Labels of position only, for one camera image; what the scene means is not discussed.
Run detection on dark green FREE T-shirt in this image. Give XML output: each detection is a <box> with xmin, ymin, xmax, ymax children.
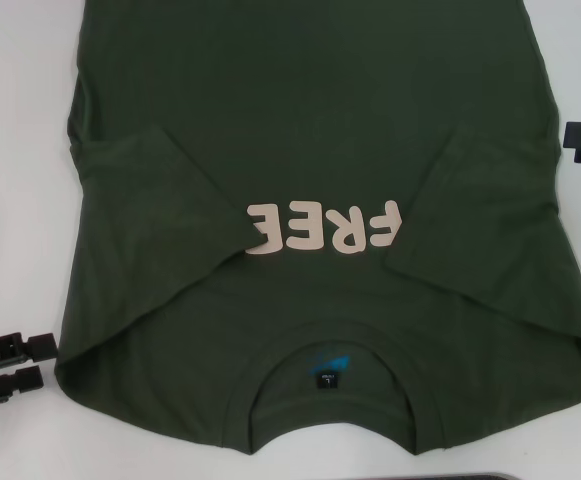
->
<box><xmin>52</xmin><ymin>0</ymin><xmax>581</xmax><ymax>444</ymax></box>

